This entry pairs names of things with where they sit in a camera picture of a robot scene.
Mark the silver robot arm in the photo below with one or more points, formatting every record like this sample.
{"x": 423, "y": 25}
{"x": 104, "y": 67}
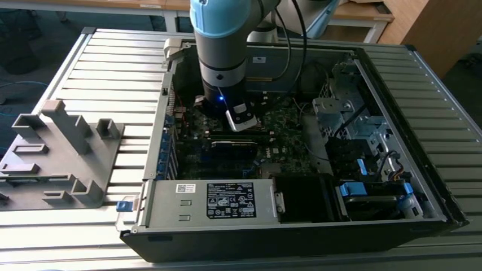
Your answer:
{"x": 217, "y": 56}

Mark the black RAM slot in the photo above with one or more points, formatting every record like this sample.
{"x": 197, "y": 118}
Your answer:
{"x": 236, "y": 137}
{"x": 217, "y": 133}

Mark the small black graphics card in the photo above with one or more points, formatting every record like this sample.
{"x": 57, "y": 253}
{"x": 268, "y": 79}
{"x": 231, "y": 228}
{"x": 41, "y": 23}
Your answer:
{"x": 233, "y": 152}

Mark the green motherboard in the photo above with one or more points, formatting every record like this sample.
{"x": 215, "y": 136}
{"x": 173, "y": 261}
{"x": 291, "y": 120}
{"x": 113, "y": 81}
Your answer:
{"x": 285, "y": 141}

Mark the beige case latch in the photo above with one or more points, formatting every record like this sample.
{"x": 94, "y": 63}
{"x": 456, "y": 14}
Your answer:
{"x": 172, "y": 45}

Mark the brown chipset heatsink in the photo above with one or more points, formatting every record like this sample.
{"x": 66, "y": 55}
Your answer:
{"x": 269, "y": 170}

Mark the silver metal drive cage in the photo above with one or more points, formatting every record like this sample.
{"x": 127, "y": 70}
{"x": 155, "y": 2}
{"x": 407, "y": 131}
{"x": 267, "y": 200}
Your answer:
{"x": 327, "y": 107}

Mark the grey plastic parts rack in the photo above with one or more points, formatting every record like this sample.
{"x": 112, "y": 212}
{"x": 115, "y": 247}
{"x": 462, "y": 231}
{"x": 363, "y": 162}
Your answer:
{"x": 97, "y": 158}

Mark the silver power supply unit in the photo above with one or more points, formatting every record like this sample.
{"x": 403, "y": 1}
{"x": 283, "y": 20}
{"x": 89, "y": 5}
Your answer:
{"x": 161, "y": 209}

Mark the blue power supply latch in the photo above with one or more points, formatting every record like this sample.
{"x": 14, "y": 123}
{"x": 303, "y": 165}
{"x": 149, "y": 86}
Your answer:
{"x": 124, "y": 206}

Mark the narrow blue drive clip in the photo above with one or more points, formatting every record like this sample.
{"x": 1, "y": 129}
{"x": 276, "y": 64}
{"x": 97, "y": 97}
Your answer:
{"x": 360, "y": 167}

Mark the wide blue drive latch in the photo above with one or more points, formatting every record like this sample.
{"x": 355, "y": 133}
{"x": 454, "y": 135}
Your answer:
{"x": 352, "y": 188}

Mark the black open PC case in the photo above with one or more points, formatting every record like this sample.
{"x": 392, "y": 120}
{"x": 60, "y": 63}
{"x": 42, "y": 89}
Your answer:
{"x": 244, "y": 242}

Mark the black hard disk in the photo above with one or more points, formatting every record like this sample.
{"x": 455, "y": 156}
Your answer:
{"x": 368, "y": 207}

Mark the tall blue drive clip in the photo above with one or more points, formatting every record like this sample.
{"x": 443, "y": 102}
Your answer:
{"x": 407, "y": 188}

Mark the wooden cabinet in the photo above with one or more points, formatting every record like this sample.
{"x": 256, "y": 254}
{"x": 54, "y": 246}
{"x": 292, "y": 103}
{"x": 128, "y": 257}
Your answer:
{"x": 432, "y": 28}

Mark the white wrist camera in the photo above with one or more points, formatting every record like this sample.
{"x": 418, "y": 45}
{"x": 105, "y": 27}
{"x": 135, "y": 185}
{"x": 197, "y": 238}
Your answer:
{"x": 240, "y": 121}

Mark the wooden desk white frame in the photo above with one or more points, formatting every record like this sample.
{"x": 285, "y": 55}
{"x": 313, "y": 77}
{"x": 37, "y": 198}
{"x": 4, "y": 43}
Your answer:
{"x": 358, "y": 14}

